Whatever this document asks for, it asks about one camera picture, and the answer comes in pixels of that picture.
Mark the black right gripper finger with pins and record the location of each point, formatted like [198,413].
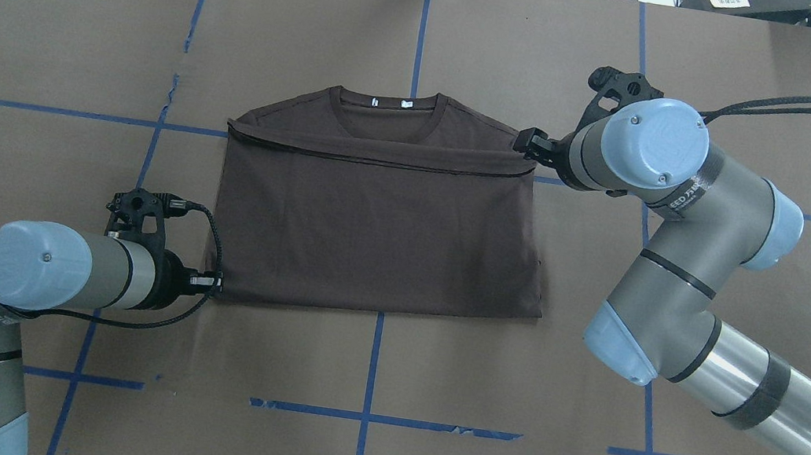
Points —
[534,144]

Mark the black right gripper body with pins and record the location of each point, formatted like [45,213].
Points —
[563,158]

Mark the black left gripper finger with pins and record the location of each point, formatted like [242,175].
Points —
[205,283]

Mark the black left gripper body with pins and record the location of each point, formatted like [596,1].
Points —
[171,279]

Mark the brown t-shirt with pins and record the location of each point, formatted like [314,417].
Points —
[344,200]

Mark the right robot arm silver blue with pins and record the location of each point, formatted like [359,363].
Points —
[717,217]

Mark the brown paper table cover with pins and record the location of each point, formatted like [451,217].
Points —
[377,317]

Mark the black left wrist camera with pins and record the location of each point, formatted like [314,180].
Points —
[139,216]

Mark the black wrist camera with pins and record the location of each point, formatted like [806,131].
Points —
[613,90]
[139,216]

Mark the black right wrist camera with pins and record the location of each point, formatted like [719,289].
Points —
[613,90]

